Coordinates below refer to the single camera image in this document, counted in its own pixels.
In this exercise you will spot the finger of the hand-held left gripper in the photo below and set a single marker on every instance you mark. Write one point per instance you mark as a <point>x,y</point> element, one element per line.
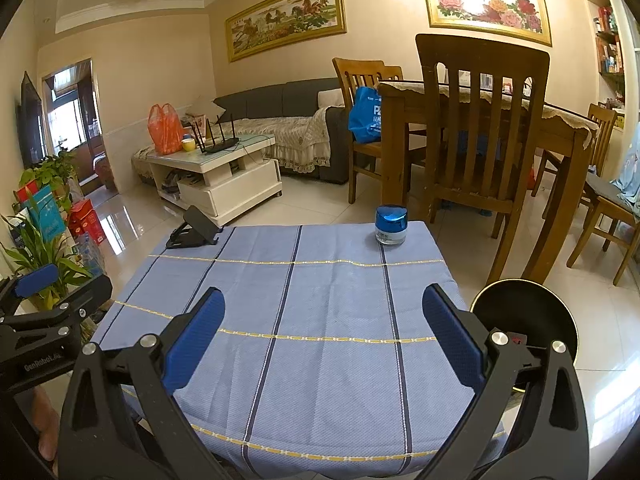
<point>75,300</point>
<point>37,280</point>

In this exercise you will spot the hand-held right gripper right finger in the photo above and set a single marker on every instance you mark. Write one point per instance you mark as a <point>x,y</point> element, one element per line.
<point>452,340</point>

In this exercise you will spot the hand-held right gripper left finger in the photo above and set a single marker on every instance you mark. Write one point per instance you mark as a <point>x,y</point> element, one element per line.
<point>197,340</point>

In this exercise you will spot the red packet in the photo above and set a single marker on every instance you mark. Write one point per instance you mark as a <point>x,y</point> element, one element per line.
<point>518,339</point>

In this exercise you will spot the black trash bin gold rim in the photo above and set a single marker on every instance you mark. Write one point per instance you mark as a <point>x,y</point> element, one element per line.
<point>525,310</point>

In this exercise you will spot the person's left hand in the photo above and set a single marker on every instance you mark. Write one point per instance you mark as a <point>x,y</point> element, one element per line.
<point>45,425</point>

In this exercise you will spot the lucky bamboo plant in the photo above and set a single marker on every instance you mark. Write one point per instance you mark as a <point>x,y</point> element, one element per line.
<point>35,255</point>

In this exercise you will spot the pack of water bottles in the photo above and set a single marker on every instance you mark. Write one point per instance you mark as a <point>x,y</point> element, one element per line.
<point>91,255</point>

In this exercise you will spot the teal gift box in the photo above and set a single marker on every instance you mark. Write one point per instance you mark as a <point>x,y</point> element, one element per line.
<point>47,212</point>

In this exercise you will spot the red gift box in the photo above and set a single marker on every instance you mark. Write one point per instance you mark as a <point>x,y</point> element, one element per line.
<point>85,220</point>

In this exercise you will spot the black phone stand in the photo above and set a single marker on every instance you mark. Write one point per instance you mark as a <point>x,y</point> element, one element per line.
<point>197,227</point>

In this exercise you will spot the blue striped tablecloth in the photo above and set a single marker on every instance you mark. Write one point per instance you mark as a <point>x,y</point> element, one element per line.
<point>310,320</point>

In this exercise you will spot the blue lid glass jar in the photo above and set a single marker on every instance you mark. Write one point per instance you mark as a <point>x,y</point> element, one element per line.
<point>391,225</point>

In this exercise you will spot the white coffee table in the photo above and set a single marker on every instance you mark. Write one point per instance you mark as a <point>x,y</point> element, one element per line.
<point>220,185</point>

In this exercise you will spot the black flat television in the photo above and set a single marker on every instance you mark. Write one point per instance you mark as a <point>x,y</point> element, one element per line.
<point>31,120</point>

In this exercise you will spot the red plastic bag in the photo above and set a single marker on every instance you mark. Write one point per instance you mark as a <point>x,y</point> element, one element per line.
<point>531,175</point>

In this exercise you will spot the yellow cup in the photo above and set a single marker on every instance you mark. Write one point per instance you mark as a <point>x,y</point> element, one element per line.
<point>188,145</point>

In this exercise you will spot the orange plastic bag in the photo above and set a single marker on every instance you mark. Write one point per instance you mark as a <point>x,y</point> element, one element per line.
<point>165,130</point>

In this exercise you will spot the black wifi router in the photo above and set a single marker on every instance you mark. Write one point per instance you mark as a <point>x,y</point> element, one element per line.
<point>217,145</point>

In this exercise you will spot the blue plastic stool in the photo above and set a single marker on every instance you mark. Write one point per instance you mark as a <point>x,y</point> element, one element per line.
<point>477,142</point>

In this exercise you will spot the wooden chair grey cushion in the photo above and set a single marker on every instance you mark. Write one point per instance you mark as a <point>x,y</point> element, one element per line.
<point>600,200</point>

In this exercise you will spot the wooden dining table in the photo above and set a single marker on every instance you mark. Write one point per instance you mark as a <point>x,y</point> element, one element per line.
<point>565,160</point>

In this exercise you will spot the wooden slat back dining chair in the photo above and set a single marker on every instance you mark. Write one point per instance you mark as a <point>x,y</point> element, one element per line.
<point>475,125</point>

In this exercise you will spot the beige lace sofa cover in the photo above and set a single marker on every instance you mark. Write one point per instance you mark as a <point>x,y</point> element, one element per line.
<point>295,140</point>

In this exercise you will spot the white sofa pillow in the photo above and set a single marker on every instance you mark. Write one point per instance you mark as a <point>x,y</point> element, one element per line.
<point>331,97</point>
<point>207,109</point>

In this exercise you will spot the blue shopping bag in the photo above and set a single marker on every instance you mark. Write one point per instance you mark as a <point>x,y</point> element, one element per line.
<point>367,115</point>

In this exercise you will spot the light blue printed cloth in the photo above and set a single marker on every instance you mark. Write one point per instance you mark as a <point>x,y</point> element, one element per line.
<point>629,170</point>

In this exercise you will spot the dark grey sofa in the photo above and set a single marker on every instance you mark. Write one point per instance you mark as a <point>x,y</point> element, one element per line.
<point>265,97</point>

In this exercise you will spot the beige lace table cover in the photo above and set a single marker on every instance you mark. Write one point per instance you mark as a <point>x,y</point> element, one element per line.
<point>570,116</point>

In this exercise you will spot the wall shelf with bottles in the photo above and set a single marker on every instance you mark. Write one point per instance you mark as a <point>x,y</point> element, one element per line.
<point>609,50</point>

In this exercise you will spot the peony painting gold frame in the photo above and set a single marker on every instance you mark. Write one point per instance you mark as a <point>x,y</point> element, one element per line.
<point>485,5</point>

